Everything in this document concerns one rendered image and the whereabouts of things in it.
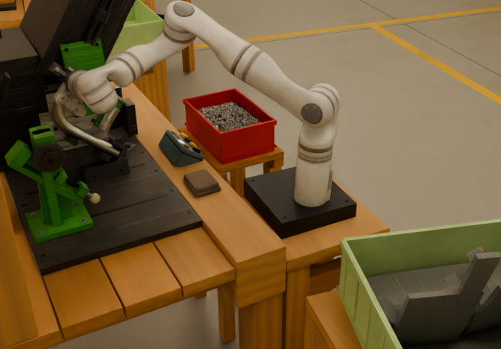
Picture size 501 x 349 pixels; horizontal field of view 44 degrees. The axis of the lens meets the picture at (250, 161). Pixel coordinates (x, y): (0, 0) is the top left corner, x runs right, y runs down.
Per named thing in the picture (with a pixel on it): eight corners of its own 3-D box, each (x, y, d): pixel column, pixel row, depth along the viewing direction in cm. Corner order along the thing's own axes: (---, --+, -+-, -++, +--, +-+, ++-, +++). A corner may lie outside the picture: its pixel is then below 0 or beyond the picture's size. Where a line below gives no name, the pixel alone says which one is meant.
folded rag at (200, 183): (183, 181, 182) (182, 172, 180) (208, 174, 185) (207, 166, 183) (195, 198, 174) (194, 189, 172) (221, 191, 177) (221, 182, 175)
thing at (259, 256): (113, 89, 278) (109, 57, 271) (286, 291, 163) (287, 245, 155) (82, 95, 272) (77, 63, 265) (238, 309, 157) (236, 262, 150)
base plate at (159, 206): (90, 83, 251) (89, 79, 250) (203, 226, 166) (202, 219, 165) (-21, 105, 234) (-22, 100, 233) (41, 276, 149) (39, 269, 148)
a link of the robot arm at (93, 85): (66, 82, 146) (107, 51, 153) (87, 112, 149) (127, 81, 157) (81, 78, 141) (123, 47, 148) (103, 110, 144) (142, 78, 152)
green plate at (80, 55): (108, 106, 192) (94, 37, 186) (115, 109, 184) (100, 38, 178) (70, 114, 187) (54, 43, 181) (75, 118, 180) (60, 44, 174)
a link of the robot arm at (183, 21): (179, -10, 163) (261, 40, 160) (175, 17, 171) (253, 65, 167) (158, 8, 158) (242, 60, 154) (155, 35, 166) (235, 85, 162)
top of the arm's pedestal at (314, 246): (326, 183, 197) (327, 173, 195) (388, 239, 172) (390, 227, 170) (234, 209, 185) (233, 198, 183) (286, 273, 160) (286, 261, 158)
